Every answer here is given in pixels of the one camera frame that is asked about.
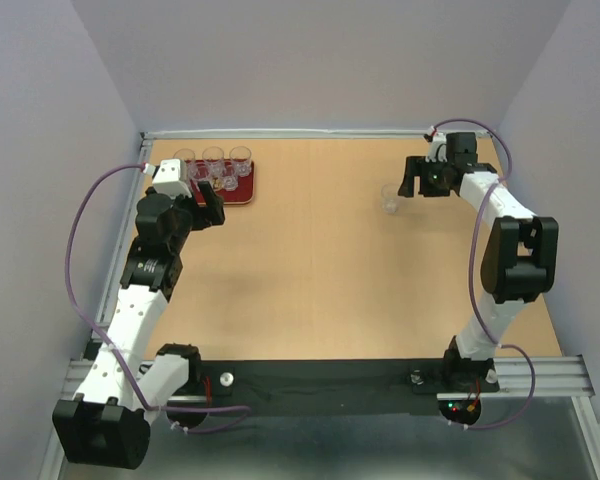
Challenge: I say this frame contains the cluster clear glass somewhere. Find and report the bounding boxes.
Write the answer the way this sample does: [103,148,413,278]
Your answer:
[192,164,213,184]
[219,164,239,192]
[381,184,401,215]

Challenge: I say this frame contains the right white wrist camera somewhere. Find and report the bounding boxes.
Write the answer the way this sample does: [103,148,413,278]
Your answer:
[424,126,447,163]

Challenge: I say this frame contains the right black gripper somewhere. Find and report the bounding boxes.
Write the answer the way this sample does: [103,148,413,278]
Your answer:
[397,155,452,197]

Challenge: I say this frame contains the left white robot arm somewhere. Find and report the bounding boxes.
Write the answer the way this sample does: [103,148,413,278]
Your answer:
[52,182,225,469]

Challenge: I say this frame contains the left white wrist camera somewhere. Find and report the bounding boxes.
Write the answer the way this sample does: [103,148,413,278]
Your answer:
[142,158,192,199]

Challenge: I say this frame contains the red lacquer tray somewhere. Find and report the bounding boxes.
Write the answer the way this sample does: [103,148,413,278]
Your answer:
[189,159,257,205]

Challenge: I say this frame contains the aluminium frame rail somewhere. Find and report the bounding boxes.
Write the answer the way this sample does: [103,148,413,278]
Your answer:
[140,128,496,141]

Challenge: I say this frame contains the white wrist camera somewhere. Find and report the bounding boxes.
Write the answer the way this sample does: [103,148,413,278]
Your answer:
[142,158,192,199]
[424,126,447,163]

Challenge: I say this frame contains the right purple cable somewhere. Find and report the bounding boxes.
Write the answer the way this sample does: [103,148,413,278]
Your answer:
[427,118,536,431]

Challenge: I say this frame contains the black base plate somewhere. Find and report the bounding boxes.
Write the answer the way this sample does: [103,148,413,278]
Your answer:
[171,359,499,416]

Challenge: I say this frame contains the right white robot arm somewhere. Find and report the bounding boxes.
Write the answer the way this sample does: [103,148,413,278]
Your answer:
[397,127,559,390]

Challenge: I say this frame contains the cluster back clear glass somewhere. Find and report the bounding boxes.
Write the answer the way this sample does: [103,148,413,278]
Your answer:
[381,184,401,215]

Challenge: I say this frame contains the cluster front clear glass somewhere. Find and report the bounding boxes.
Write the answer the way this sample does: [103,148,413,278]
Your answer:
[192,164,213,184]

